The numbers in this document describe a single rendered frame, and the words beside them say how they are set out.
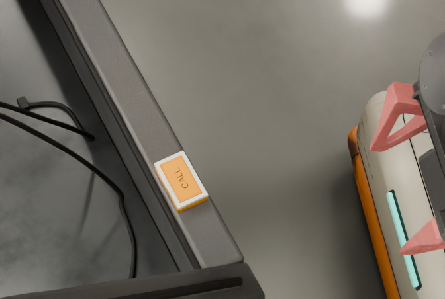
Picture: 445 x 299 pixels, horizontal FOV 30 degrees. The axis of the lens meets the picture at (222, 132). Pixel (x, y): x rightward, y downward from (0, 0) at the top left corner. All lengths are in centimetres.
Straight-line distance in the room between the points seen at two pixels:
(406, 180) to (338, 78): 48
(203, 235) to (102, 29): 24
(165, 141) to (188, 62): 119
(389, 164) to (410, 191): 7
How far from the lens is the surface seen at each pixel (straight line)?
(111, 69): 82
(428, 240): 65
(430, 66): 57
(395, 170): 157
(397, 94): 68
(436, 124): 65
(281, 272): 174
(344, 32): 204
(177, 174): 75
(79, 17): 86
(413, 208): 154
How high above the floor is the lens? 164
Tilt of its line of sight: 62 degrees down
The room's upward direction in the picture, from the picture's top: 4 degrees clockwise
